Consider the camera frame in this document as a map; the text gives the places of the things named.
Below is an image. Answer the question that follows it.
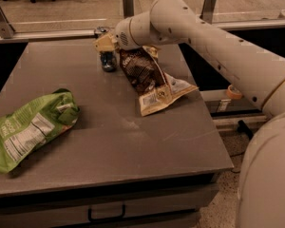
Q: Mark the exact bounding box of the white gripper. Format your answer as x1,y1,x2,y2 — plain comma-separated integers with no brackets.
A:
93,18,134,52

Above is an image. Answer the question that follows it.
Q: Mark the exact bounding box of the redbull can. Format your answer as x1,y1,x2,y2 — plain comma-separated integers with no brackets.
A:
93,26,118,73

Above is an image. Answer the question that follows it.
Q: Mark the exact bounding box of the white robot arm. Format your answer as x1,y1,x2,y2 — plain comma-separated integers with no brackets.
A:
94,0,285,228

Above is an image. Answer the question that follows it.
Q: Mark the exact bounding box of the brown chip bag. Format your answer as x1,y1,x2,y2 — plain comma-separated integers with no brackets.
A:
120,46,198,116

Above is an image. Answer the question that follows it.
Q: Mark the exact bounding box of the green chip bag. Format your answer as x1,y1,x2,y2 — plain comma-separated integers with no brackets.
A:
0,89,80,174

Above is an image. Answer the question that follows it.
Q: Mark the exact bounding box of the glass partition panel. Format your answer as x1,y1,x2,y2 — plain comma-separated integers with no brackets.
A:
0,0,285,32

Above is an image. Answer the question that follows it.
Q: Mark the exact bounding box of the orange tape roll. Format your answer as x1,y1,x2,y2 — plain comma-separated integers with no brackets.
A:
226,85,243,100

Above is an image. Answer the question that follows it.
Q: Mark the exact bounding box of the black stand leg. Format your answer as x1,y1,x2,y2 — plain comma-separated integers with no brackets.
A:
237,120,254,140

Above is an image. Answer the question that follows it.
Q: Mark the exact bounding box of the grey drawer front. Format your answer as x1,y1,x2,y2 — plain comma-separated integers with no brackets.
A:
0,183,219,228

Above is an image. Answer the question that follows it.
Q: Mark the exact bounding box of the middle metal bracket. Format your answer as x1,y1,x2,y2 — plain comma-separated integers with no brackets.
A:
122,0,134,18

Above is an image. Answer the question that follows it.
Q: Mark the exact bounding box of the metal bracket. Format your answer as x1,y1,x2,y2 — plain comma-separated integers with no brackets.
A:
0,7,15,39
122,0,134,18
200,0,217,24

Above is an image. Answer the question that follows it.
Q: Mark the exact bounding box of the left metal bracket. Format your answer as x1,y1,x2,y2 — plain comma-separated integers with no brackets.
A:
0,7,15,39

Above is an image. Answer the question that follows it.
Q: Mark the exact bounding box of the right metal bracket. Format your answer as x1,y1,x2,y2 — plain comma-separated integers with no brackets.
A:
200,0,217,24

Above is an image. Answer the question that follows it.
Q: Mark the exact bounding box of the black drawer handle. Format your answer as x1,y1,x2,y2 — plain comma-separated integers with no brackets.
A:
87,204,126,223

